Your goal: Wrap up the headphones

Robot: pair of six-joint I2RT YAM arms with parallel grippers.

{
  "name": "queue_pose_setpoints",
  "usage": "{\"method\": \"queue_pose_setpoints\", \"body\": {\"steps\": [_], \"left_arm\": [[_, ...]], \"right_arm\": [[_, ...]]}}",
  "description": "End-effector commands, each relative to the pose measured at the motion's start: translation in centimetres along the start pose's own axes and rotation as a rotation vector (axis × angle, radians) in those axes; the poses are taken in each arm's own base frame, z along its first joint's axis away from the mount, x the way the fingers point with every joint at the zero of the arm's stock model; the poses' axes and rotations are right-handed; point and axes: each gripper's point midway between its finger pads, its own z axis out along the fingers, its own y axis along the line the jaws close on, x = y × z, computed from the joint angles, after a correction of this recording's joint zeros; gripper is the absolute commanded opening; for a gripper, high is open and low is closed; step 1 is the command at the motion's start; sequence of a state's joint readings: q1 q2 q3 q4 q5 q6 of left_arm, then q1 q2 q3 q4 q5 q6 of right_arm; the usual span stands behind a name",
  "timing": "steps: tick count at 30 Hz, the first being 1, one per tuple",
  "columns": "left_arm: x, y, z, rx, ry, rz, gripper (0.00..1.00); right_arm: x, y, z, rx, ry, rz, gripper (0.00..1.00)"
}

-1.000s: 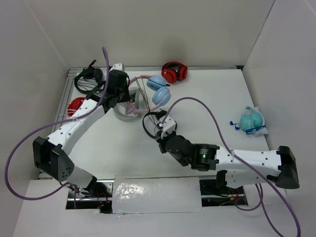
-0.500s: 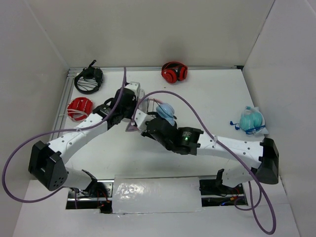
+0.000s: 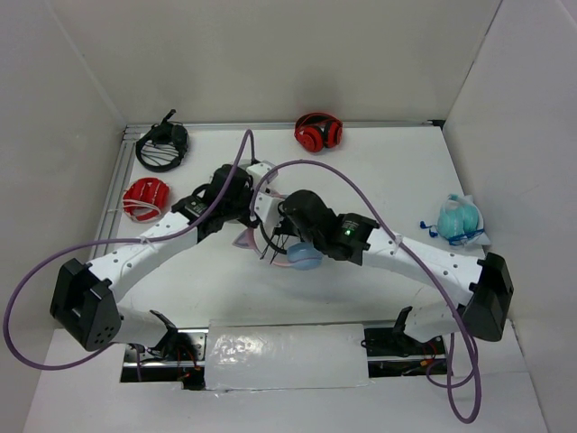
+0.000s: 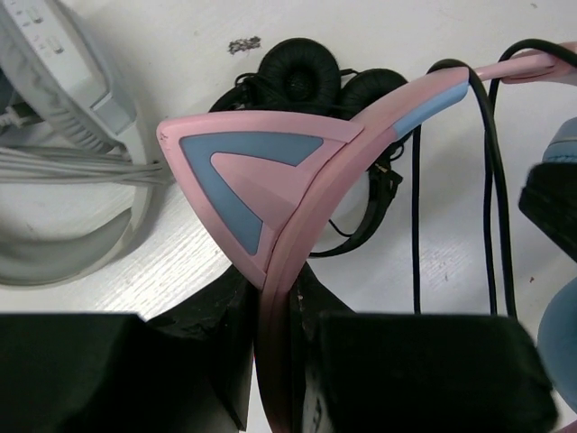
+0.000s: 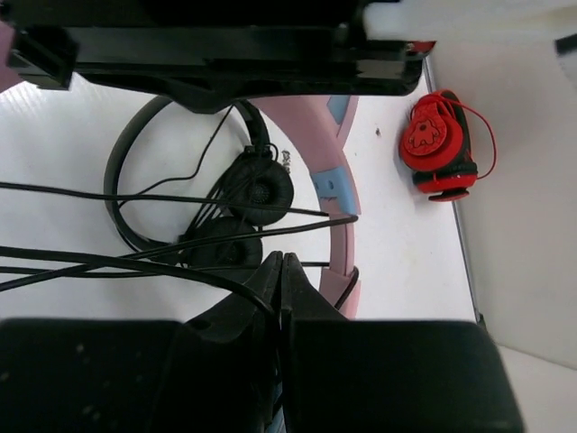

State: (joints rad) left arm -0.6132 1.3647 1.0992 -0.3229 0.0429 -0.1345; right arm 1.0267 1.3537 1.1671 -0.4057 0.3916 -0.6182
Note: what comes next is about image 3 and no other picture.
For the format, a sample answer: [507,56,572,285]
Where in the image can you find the pink blue cat-ear headphones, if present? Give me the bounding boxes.
[233,172,323,271]

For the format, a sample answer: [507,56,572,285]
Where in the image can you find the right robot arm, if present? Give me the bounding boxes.
[272,190,514,354]

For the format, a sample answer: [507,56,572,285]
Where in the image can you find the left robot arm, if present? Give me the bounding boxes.
[50,162,270,360]

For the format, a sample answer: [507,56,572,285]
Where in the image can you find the small black headphones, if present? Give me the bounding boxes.
[259,220,300,255]

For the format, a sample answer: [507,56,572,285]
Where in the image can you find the red headphones at back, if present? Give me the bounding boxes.
[294,112,343,153]

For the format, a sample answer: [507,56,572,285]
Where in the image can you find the red headphones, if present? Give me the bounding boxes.
[294,112,343,153]
[122,177,170,223]

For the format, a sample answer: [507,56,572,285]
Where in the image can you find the red headphones at left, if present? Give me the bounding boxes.
[122,177,170,223]

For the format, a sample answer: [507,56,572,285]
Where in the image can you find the black headphones at corner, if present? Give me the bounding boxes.
[135,109,190,173]

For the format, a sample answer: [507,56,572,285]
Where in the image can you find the teal headphones in bag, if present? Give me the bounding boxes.
[419,194,491,248]

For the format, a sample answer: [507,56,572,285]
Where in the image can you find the white foil-covered panel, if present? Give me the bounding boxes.
[205,324,370,392]

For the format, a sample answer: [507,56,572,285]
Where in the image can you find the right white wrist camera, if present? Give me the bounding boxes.
[250,192,278,226]

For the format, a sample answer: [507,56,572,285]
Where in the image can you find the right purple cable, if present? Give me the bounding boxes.
[252,160,482,424]

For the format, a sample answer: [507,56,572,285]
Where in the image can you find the purple cable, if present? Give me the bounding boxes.
[252,160,482,424]
[3,129,258,372]

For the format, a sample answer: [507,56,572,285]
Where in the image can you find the aluminium frame rail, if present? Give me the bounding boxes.
[69,120,445,328]

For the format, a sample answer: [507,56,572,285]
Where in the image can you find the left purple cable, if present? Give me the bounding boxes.
[3,129,258,372]

